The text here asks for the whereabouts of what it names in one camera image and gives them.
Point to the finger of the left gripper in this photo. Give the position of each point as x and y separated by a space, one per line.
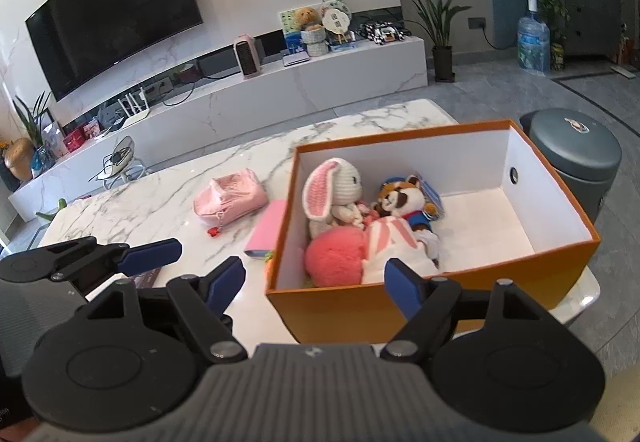
145 256

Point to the pink fabric pouch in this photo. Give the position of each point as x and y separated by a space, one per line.
229 198

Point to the orange crochet fruit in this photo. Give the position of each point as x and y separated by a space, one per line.
269 258

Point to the pink fluffy peach plush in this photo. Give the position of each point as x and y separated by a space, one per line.
334 258

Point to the black white toy cars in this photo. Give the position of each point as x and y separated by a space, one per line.
382 32

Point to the white wifi router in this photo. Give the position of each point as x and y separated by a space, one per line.
135 106

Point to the crochet white pink bunny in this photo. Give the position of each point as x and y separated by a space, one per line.
332 196

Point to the small desk fan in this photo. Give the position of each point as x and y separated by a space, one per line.
121 166

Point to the panda plush white black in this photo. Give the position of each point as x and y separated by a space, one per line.
392 237

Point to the plant in blue vase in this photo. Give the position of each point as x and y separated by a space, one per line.
31 118

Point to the potted orchid plant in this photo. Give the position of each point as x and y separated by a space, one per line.
434 17

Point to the raccoon plush blue outfit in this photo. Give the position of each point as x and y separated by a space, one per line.
406 198

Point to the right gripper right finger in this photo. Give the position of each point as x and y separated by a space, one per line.
427 305

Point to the white marble tv console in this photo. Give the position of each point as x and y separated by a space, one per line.
234 106

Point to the dark grey drawer cabinet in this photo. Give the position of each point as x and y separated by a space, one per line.
592 27

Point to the grey round trash bin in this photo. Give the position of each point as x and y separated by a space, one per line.
584 153

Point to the black curved television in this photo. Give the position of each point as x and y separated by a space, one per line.
76 40

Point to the orange cardboard box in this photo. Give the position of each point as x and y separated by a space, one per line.
503 213

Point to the brown round vase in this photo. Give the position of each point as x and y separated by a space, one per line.
18 157

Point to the pink card wallet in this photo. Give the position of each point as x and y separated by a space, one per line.
265 235

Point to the teddy bear in pot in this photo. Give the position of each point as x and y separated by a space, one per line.
312 31

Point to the blue water jug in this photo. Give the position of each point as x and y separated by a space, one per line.
533 40

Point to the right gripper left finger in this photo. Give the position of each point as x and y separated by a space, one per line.
201 302

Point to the pink space heater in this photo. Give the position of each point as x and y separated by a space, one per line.
247 56

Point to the green blue picture book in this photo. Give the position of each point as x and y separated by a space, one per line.
295 51

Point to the illustrated card box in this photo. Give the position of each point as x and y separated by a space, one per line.
146 279

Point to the round paper fan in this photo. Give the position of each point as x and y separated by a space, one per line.
336 18

